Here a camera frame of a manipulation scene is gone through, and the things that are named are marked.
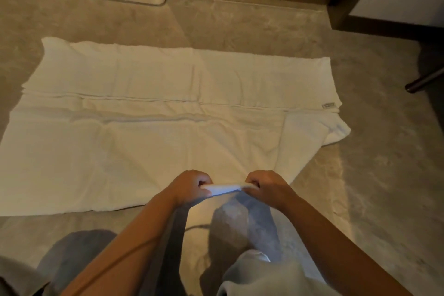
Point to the person's left hand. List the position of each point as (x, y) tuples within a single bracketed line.
[(190, 188)]

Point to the person's right hand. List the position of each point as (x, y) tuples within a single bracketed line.
[(274, 191)]

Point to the white towel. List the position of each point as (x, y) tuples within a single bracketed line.
[(138, 125)]

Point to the person's right forearm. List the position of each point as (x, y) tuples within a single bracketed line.
[(340, 254)]

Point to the person's left forearm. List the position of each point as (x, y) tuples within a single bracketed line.
[(128, 250)]

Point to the metal shelf pole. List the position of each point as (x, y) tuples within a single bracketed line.
[(425, 80)]

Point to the brown baseboard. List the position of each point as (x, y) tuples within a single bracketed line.
[(399, 28)]

